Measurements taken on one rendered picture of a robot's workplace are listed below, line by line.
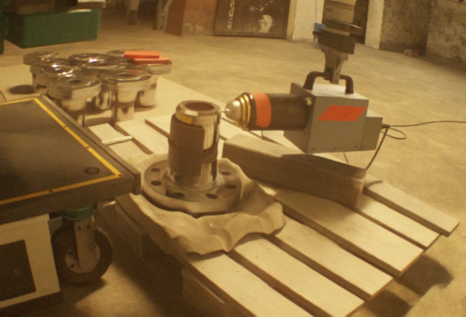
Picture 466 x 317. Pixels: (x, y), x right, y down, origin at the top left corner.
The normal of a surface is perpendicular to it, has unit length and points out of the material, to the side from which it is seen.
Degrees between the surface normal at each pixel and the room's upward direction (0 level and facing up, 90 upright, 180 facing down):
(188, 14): 90
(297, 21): 90
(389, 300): 0
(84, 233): 90
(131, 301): 0
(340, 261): 0
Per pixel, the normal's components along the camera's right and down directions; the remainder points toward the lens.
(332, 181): -0.43, 0.27
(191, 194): 0.12, -0.93
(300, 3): 0.63, 0.35
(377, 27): -0.77, 0.14
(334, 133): 0.37, 0.37
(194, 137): 0.00, 0.36
